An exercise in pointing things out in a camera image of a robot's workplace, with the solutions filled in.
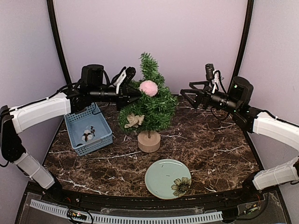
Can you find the tan wooden ornaments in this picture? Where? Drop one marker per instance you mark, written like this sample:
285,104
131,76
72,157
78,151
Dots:
134,120

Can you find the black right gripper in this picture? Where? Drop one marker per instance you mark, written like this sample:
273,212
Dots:
206,93

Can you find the pink ornament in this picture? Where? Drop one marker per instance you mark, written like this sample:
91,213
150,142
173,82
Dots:
149,87

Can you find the black frame post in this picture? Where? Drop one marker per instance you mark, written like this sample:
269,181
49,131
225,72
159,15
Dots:
244,37
57,41

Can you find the blue plastic basket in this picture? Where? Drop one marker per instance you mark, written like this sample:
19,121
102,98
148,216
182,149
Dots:
77,123

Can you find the green flower plate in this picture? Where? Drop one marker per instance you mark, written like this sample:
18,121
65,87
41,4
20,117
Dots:
168,179

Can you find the black right frame post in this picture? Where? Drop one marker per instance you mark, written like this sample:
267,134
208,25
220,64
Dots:
244,37

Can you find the white cable duct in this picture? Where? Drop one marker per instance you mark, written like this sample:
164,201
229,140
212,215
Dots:
118,216

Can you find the white cotton flower ornament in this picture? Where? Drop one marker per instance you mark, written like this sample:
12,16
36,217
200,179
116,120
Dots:
88,134

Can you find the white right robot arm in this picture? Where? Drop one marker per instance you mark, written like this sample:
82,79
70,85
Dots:
251,120

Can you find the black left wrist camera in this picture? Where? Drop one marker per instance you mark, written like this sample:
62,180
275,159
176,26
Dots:
123,78

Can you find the small green christmas tree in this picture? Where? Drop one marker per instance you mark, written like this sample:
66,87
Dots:
158,110

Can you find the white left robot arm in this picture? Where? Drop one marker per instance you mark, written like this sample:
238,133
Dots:
93,86

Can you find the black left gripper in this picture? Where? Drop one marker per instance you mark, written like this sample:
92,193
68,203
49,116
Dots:
124,96

